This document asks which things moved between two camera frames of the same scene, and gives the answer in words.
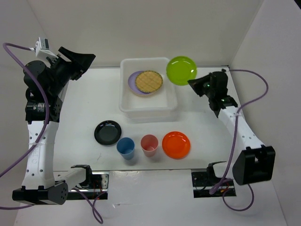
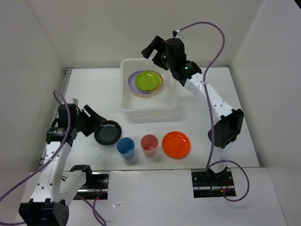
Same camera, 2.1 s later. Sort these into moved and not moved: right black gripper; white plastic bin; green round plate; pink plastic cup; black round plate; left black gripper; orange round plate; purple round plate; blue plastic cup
Moved: right black gripper; left black gripper; green round plate
Not moved: white plastic bin; orange round plate; pink plastic cup; black round plate; blue plastic cup; purple round plate
